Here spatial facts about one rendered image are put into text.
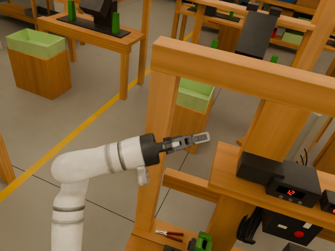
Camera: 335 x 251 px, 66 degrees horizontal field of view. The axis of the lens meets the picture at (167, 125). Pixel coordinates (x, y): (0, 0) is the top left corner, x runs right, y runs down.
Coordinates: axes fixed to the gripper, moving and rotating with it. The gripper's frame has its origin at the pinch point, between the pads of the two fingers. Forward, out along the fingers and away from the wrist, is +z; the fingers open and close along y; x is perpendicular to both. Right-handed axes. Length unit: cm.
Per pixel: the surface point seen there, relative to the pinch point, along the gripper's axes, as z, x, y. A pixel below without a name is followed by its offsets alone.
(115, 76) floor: -68, -129, 391
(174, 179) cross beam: -8, 19, 67
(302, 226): 33, 40, 33
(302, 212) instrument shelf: 31, 33, 27
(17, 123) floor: -186, -63, 268
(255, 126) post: 22.4, 1.0, 26.0
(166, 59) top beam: -2.2, -26.6, 20.4
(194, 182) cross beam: 1, 22, 66
